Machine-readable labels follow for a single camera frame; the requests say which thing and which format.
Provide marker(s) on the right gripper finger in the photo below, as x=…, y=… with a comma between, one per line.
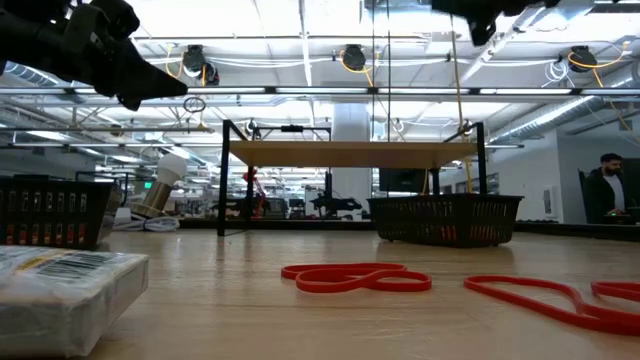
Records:
x=457, y=6

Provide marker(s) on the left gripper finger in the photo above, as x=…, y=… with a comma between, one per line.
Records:
x=145, y=70
x=140, y=89

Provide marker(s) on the yellow crayon pack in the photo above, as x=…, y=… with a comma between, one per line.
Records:
x=65, y=295

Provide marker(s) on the black background robot arm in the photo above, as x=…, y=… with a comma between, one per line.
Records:
x=335, y=204

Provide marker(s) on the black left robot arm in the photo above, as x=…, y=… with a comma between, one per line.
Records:
x=25, y=35

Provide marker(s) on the wooden desk shelf riser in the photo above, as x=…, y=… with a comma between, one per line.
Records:
x=350, y=154

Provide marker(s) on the light bulb table lamp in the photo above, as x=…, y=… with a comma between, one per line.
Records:
x=170, y=170

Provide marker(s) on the black mesh tray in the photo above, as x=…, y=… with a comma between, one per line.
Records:
x=445, y=200
x=50, y=186

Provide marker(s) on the red background robot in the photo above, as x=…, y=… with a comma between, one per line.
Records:
x=257, y=192

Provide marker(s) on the black monitor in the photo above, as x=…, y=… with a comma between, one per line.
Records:
x=402, y=180

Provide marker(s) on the person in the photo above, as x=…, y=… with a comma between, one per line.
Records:
x=602, y=195

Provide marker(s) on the black aluminium table frame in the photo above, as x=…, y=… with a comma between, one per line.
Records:
x=300, y=223

